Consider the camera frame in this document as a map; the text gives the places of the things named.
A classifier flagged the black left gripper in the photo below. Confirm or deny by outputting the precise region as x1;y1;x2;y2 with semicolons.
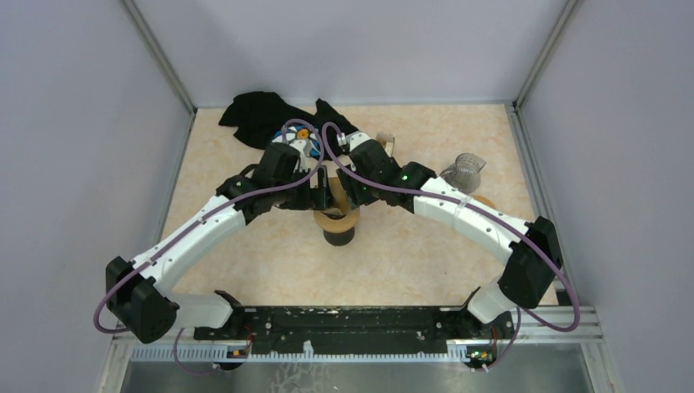
273;165;336;210

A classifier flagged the orange coffee filter box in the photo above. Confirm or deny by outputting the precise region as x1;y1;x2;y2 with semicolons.
376;133;395;156

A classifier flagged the brown paper coffee filter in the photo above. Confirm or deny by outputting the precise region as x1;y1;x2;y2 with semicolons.
325;177;352;216

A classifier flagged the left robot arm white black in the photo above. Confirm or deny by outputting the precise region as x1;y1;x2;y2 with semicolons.
100;141;326;344

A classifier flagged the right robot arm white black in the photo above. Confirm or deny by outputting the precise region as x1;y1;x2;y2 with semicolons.
338;133;563;337

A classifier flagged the black cloth with flower print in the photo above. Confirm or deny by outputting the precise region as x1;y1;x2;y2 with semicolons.
219;91;358;150

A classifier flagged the smoky glass pitcher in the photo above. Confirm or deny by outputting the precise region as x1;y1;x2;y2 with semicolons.
439;152;487;194

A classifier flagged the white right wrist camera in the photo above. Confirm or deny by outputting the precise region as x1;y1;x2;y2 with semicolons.
336;132;372;155

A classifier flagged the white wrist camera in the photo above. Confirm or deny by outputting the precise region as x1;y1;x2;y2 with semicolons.
336;132;372;155
284;139;312;158

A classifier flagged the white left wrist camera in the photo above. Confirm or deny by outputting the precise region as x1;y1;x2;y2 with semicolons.
284;139;312;158

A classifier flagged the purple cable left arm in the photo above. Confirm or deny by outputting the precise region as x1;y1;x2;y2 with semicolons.
92;118;327;377

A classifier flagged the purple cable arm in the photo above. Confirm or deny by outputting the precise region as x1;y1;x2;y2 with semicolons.
92;118;327;377
321;121;582;373

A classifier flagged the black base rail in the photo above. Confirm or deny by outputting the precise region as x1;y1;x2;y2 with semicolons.
238;306;489;359

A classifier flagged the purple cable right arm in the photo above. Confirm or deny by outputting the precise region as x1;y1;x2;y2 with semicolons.
321;121;582;373

